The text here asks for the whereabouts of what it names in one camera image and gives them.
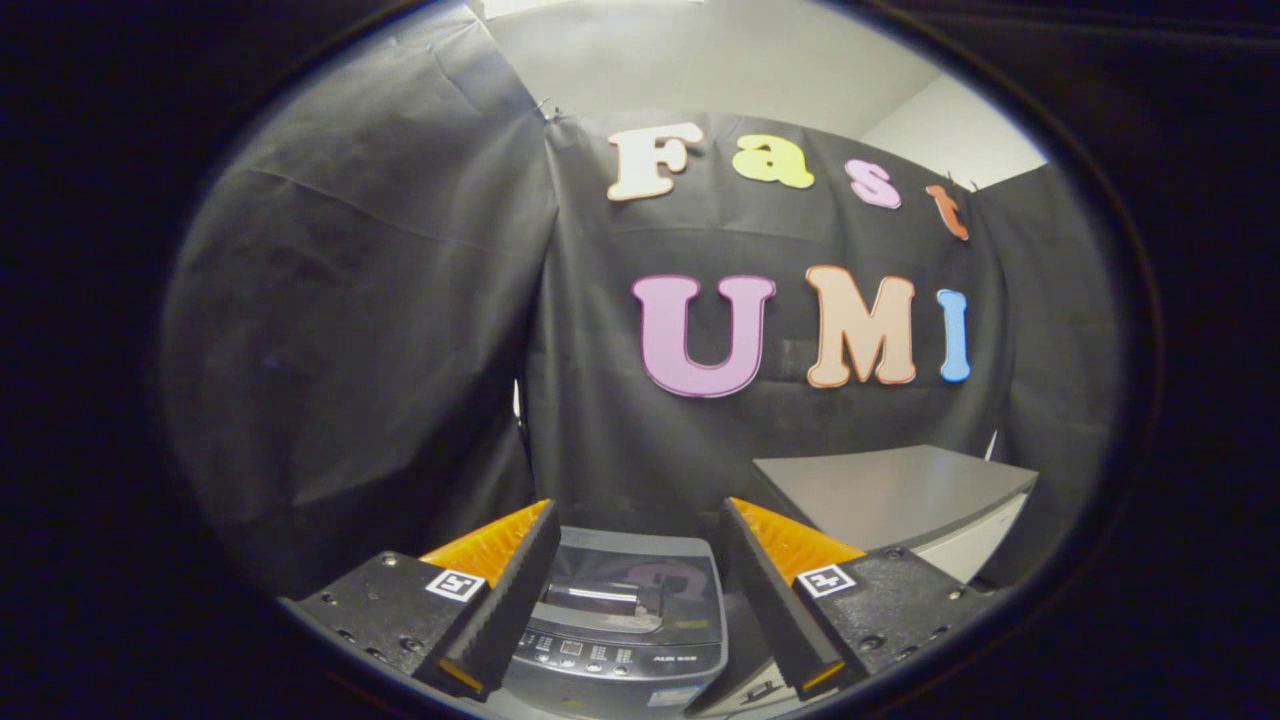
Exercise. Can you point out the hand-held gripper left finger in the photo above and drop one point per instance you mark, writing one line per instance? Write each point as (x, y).
(515, 600)

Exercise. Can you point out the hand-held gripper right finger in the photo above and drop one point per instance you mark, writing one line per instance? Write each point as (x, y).
(775, 600)

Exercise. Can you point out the grey washing machine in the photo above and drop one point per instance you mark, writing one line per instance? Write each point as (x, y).
(620, 665)

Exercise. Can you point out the white cabinet with grey top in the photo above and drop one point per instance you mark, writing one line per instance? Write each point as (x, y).
(890, 490)

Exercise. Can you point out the black backdrop cloth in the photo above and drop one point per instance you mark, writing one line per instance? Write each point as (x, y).
(350, 300)

